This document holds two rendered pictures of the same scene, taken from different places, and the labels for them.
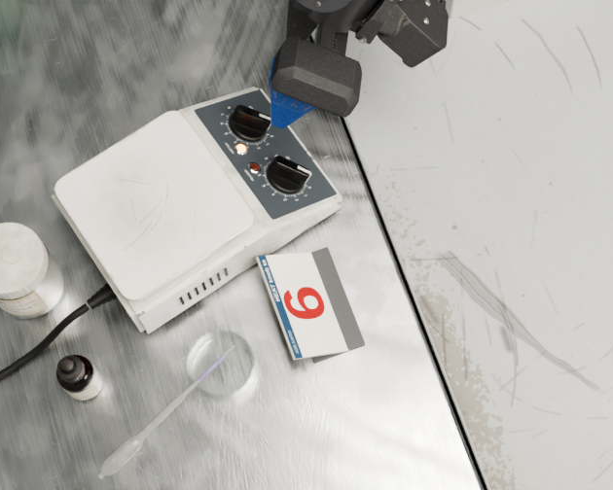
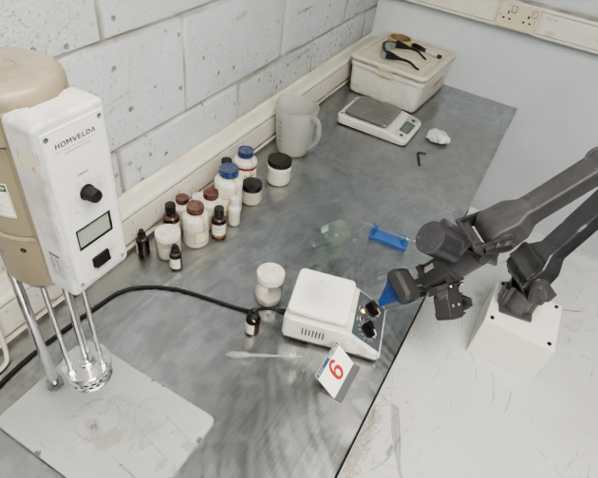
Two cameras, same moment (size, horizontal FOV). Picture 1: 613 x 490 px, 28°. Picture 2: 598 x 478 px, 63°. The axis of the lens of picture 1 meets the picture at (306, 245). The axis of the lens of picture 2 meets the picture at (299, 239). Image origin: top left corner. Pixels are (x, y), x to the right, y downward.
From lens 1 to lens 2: 36 cm
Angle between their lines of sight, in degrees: 35
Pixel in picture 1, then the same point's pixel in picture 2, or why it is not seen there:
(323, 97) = (399, 288)
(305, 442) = (291, 408)
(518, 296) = (407, 442)
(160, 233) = (316, 302)
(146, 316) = (288, 321)
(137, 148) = (334, 280)
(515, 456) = not seen: outside the picture
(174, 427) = (261, 364)
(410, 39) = (442, 305)
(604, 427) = not seen: outside the picture
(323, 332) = (332, 383)
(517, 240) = (424, 427)
